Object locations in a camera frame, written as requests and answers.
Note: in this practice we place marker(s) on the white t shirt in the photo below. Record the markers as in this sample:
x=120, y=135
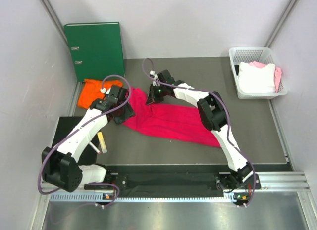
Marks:
x=255, y=80

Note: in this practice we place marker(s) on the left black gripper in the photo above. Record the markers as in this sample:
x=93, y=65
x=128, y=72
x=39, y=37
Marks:
x=129, y=113

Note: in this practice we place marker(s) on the orange t shirt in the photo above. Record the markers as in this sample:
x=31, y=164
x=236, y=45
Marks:
x=92, y=91

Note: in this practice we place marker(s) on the magenta t shirt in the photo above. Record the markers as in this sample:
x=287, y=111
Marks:
x=168, y=121

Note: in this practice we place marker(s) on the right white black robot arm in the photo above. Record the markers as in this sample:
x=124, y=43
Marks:
x=214, y=117

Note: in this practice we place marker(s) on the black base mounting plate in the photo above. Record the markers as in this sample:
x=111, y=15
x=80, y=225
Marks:
x=172, y=181

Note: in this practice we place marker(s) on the aluminium frame rail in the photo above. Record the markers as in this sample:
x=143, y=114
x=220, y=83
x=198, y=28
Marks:
x=279, y=181

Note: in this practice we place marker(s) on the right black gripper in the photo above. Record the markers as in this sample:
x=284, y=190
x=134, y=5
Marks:
x=152, y=98

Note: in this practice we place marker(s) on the white pink-tipped pen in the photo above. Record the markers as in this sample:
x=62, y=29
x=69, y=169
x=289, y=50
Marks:
x=94, y=148

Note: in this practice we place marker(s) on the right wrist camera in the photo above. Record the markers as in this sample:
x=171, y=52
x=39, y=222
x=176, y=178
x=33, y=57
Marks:
x=152, y=74

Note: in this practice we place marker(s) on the white plastic basket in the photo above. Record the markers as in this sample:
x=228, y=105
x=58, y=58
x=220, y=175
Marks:
x=249, y=54

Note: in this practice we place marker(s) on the green ring binder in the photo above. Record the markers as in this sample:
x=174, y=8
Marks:
x=96, y=49

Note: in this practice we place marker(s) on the light pink t shirt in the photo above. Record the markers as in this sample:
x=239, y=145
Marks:
x=277, y=71

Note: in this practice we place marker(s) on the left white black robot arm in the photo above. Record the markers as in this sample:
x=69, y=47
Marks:
x=92, y=122

